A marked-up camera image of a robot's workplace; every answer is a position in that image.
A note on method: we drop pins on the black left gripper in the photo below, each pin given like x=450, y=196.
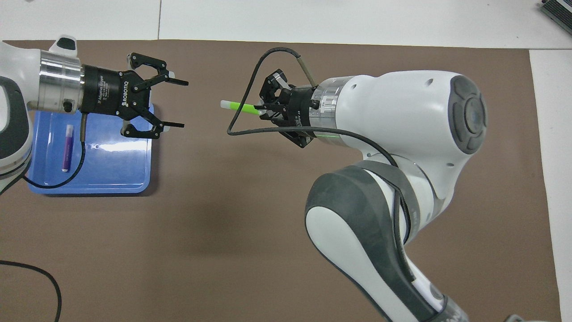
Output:
x=105, y=91

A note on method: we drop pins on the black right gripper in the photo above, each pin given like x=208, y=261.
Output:
x=301, y=114

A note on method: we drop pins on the green pen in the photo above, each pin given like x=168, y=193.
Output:
x=241, y=107

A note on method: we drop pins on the purple pen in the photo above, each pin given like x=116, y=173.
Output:
x=67, y=150

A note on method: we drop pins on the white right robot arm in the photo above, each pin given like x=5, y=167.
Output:
x=402, y=134

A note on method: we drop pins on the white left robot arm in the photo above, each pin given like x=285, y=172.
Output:
x=53, y=80

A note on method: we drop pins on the blue plastic tray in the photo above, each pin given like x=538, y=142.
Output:
x=116, y=165

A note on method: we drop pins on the brown table mat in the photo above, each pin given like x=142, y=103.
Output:
x=223, y=250

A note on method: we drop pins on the grey ribbed device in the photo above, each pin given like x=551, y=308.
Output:
x=558, y=10

